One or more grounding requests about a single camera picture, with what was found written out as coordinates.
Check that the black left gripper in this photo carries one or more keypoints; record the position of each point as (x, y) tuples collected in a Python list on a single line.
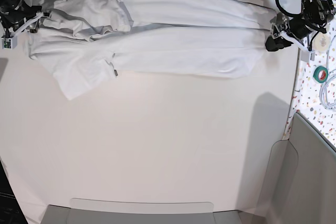
[(297, 26)]

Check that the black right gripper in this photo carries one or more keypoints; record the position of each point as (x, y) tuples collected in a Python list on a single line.
[(14, 15)]

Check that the white t-shirt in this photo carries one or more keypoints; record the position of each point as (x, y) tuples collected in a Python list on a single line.
[(86, 42)]

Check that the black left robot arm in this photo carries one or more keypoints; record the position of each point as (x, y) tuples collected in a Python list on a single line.
[(316, 13)]

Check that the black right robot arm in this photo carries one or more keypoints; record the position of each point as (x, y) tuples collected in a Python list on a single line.
[(14, 14)]

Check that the clear tape dispenser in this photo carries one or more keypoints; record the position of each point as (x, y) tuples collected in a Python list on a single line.
[(321, 42)]

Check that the green tape roll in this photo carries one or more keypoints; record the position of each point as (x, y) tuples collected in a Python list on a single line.
[(321, 74)]

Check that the terrazzo pattern side surface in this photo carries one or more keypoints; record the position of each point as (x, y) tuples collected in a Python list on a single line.
[(315, 101)]

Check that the grey chair right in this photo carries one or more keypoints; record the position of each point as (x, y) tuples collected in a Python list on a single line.
[(299, 184)]

